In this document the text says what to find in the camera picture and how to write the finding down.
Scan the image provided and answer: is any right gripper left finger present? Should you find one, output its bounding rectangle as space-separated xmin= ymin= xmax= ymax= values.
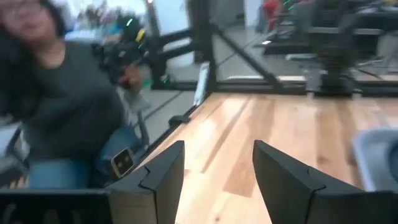
xmin=107 ymin=139 xmax=186 ymax=224

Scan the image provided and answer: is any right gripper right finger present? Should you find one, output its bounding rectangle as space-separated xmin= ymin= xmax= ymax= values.
xmin=252 ymin=139 xmax=374 ymax=224

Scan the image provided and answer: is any grey plastic tray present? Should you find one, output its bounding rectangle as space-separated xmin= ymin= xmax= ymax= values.
xmin=352 ymin=128 xmax=398 ymax=192

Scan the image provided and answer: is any small square device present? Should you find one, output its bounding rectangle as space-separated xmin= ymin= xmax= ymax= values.
xmin=111 ymin=147 xmax=136 ymax=179

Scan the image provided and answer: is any silver aluminium extrusion piece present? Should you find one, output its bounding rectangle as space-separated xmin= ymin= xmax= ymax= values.
xmin=193 ymin=62 xmax=211 ymax=107

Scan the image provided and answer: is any person's hand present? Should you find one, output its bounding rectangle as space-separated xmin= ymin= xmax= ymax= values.
xmin=118 ymin=63 xmax=144 ymax=94

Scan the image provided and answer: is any person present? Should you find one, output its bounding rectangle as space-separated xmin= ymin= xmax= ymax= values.
xmin=0 ymin=0 xmax=150 ymax=190

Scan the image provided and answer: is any black chair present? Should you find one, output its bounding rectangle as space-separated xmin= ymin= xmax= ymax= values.
xmin=0 ymin=118 xmax=30 ymax=189

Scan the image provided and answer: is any background workbench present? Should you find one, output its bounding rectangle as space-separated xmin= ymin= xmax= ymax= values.
xmin=254 ymin=0 xmax=398 ymax=57

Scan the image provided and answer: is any black aluminium table frame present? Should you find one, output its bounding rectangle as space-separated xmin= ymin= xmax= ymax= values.
xmin=146 ymin=0 xmax=398 ymax=128

